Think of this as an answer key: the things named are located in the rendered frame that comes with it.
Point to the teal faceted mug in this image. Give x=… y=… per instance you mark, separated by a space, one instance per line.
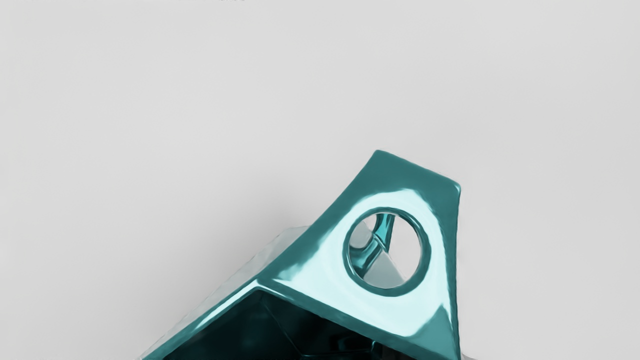
x=320 y=270

